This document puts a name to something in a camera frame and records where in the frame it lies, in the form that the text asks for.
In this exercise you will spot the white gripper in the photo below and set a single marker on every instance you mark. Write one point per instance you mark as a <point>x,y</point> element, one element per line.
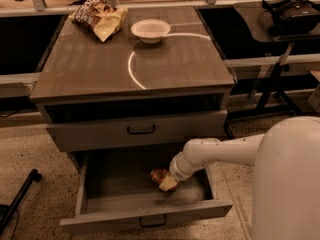
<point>177,171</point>

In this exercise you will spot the red coke can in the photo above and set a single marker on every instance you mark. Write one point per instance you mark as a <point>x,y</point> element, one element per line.
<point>158,174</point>

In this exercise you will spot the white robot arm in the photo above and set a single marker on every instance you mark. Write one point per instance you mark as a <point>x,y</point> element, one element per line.
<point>286,188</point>

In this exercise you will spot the closed grey top drawer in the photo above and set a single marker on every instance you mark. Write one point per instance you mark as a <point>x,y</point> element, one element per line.
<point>136,131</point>

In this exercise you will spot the open grey middle drawer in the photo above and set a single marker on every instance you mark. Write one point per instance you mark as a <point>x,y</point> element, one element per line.
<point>116,192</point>

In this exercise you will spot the grey drawer cabinet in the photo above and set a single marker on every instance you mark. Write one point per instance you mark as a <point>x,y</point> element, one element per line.
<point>85,79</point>

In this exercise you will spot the white paper bowl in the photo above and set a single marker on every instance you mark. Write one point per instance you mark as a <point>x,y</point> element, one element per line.
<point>150,31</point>

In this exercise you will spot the black floor stand leg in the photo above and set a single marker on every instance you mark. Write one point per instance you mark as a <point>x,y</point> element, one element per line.
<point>7,211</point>

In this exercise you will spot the black side table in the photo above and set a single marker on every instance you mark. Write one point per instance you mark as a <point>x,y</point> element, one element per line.
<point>254,40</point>

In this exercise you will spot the brown chip bag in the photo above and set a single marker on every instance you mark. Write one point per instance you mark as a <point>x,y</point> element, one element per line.
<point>100,18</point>

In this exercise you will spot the black VR headset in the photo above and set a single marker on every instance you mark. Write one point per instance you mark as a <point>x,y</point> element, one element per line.
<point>293,16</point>

